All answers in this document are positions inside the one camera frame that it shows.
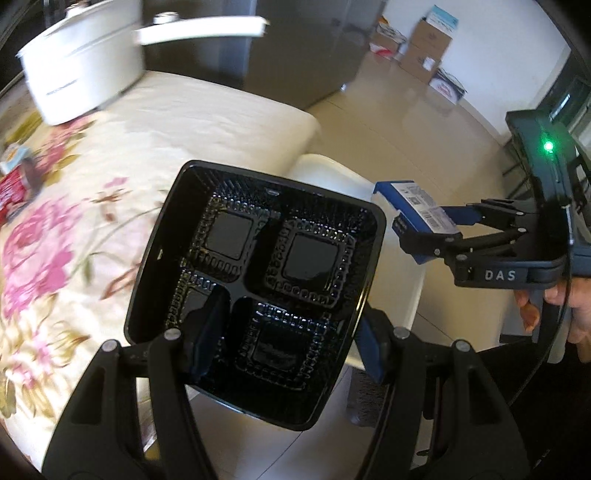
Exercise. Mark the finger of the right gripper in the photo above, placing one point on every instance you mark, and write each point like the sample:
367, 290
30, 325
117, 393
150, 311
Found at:
419, 241
500, 214

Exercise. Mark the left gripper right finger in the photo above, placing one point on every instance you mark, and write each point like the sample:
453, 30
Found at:
443, 416

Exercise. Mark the blue barcode carton box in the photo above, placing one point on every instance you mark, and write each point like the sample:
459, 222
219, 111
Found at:
409, 199

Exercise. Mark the black plastic food tray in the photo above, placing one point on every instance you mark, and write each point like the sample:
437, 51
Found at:
292, 265

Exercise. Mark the floral tablecloth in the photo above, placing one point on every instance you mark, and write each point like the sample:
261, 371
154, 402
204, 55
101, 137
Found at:
70, 257

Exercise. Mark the cardboard boxes on floor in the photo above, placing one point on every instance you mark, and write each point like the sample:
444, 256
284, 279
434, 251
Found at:
421, 54

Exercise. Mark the grey refrigerator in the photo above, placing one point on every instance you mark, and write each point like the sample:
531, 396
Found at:
310, 50

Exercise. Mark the red milk drink can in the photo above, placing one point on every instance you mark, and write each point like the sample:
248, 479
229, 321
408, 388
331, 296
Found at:
18, 188

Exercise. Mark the light blue small carton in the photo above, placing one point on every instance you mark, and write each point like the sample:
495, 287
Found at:
12, 157

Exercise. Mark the white electric cooking pot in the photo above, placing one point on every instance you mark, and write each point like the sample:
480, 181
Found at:
96, 52

